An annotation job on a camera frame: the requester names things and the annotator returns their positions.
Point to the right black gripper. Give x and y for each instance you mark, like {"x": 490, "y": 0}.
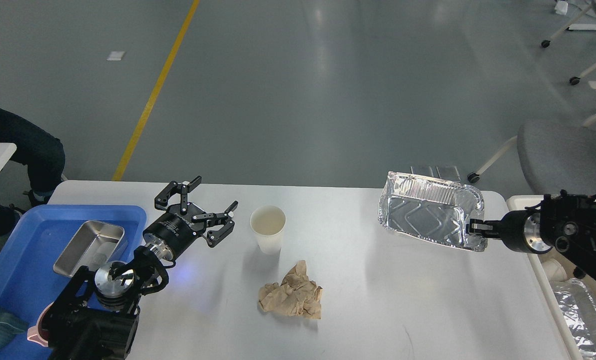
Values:
{"x": 518, "y": 230}

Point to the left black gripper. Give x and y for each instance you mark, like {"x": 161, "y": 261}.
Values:
{"x": 183, "y": 222}

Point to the aluminium foil tray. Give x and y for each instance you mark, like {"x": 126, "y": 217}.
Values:
{"x": 432, "y": 209}

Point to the square stainless steel dish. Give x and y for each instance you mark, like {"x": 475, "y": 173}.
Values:
{"x": 94, "y": 244}

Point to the pink ribbed mug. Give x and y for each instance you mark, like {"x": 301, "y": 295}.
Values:
{"x": 36, "y": 333}

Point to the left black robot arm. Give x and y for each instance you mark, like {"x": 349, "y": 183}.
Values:
{"x": 96, "y": 315}

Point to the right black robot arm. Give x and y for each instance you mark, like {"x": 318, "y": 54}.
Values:
{"x": 565, "y": 223}

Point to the beige plastic bin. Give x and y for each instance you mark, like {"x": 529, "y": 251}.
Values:
{"x": 549, "y": 268}

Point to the clear floor plate right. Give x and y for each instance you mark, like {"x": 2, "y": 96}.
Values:
{"x": 449, "y": 173}

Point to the clear floor plate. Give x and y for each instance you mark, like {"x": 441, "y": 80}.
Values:
{"x": 423, "y": 170}
{"x": 449, "y": 173}

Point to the white paper cup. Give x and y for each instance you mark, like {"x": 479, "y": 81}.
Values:
{"x": 267, "y": 224}

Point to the clear floor plate left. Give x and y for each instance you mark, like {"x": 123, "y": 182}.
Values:
{"x": 423, "y": 170}

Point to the grey office chair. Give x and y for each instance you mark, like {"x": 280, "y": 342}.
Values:
{"x": 553, "y": 157}

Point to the crumpled brown paper napkin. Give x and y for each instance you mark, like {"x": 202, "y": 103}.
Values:
{"x": 296, "y": 295}

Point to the foil tray in bin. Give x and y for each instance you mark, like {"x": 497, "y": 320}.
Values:
{"x": 578, "y": 307}

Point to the seated person in jeans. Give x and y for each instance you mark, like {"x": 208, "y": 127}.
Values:
{"x": 40, "y": 151}

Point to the white floor plate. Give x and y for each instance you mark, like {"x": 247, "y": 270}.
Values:
{"x": 115, "y": 56}

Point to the blue plastic tray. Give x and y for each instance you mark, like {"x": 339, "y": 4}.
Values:
{"x": 27, "y": 281}

